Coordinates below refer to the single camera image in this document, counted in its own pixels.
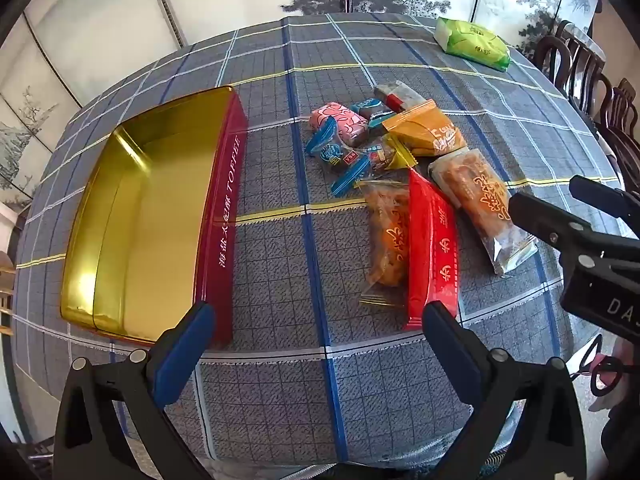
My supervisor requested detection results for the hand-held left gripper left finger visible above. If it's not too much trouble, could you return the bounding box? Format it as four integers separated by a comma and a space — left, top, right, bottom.
52, 301, 221, 480

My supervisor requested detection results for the red and gold tin box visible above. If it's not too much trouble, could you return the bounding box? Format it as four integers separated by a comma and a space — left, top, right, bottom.
60, 85, 249, 351

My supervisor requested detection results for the blue twist-wrapped candy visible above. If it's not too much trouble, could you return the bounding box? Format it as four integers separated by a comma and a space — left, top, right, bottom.
305, 116, 373, 197

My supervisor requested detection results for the black cable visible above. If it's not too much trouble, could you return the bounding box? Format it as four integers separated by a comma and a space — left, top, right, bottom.
569, 332, 640, 397

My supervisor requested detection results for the small yellow snack packet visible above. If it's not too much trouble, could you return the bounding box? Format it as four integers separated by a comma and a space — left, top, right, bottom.
367, 134, 418, 175

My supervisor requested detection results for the plaid grey tablecloth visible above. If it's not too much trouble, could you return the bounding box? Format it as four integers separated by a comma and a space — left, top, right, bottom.
12, 10, 626, 480

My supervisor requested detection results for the long red snack packet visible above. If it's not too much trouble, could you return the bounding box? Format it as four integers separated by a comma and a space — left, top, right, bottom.
405, 167, 461, 331

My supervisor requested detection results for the clear fried snack packet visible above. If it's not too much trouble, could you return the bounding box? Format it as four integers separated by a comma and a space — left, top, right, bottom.
357, 177, 413, 308
427, 147, 540, 276

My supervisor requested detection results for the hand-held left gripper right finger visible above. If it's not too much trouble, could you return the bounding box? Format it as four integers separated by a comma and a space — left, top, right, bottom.
422, 301, 586, 480

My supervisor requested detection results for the pink patterned snack packet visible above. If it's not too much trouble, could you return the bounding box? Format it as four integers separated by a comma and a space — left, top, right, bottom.
308, 102, 369, 146

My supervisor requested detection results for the grey sesame bar packet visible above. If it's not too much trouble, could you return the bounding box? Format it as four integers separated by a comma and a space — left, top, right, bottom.
374, 81, 427, 114

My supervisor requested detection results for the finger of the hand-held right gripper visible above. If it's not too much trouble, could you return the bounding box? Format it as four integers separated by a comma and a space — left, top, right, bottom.
507, 192, 596, 256
569, 175, 640, 233

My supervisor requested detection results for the person's right forearm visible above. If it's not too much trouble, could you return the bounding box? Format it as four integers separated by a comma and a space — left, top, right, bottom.
597, 337, 640, 413

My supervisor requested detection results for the small teal snack packet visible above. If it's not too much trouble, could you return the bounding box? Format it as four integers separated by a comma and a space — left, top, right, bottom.
350, 99, 396, 122

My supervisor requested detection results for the dark wooden chair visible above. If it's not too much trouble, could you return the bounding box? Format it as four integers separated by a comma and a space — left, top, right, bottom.
535, 20, 608, 111
595, 77, 640, 183

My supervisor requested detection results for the green tissue pack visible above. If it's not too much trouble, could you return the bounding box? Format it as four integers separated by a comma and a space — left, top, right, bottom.
434, 16, 512, 72

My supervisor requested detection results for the orange snack packet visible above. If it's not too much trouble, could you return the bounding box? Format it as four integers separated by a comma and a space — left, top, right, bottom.
382, 100, 468, 158

